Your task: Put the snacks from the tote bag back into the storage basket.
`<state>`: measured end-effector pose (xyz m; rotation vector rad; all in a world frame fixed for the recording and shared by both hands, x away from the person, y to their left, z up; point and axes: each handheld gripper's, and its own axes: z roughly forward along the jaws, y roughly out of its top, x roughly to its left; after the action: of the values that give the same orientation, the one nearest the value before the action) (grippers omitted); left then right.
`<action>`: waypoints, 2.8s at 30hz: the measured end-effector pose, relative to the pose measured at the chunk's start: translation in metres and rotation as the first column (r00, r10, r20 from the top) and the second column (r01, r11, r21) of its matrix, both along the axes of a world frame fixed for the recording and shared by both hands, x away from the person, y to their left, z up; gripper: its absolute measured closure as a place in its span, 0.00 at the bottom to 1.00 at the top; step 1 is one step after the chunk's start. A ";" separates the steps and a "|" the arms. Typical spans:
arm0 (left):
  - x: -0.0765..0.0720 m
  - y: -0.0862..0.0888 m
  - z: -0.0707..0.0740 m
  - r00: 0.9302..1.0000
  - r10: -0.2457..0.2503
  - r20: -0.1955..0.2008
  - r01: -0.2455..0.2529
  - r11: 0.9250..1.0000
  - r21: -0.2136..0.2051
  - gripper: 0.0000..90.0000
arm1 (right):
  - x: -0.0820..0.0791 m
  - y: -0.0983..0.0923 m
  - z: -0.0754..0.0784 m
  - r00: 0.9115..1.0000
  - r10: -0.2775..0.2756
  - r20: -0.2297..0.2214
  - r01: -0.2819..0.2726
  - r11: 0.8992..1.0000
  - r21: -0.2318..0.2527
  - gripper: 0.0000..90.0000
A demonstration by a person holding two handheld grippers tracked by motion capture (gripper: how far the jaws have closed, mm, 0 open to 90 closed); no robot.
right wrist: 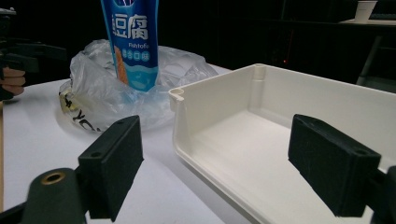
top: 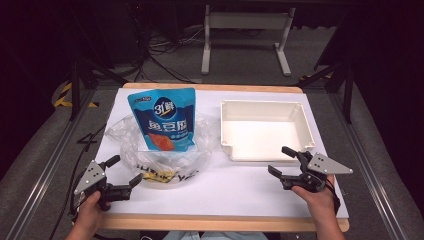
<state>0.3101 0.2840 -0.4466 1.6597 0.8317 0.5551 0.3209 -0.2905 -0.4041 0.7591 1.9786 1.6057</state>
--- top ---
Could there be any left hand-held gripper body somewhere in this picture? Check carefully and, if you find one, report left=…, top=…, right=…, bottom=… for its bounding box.
left=73, top=160, right=133, bottom=211

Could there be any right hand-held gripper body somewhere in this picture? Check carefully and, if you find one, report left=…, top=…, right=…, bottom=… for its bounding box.
left=280, top=151, right=354, bottom=194

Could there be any clear plastic bag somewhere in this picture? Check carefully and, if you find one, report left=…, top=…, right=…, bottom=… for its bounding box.
left=105, top=113, right=218, bottom=190

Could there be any white plastic box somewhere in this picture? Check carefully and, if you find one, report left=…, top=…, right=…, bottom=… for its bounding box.
left=219, top=99, right=316, bottom=163

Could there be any blue snack pouch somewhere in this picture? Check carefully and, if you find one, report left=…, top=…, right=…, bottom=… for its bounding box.
left=127, top=87, right=197, bottom=153

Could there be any person's left hand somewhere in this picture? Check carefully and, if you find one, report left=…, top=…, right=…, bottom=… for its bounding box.
left=73, top=190, right=111, bottom=232

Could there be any person's right hand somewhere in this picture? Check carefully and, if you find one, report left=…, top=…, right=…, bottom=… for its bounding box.
left=291, top=174, right=338, bottom=223

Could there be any white table sheet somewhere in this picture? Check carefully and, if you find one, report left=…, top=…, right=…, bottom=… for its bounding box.
left=94, top=87, right=349, bottom=219

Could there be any black metal stand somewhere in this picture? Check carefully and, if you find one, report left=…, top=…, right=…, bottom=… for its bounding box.
left=68, top=59, right=129, bottom=122
left=298, top=59, right=355, bottom=124

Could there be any yellow black floor tape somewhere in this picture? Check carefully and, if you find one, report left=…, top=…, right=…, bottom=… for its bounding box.
left=53, top=82, right=100, bottom=109

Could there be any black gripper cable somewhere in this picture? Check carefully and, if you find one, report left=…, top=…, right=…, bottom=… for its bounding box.
left=49, top=123, right=108, bottom=240

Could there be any black wrist strap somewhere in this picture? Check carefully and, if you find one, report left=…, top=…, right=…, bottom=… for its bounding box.
left=325, top=175, right=342, bottom=215

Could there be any aluminium floor rail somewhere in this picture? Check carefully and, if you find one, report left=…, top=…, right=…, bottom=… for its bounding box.
left=6, top=89, right=98, bottom=240
left=328, top=92, right=410, bottom=240

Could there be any bundle of floor cables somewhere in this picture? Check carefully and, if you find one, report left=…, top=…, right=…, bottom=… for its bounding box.
left=133, top=23, right=205, bottom=84

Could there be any white metal stand frame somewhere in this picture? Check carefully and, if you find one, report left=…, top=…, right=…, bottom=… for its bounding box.
left=200, top=4, right=297, bottom=77

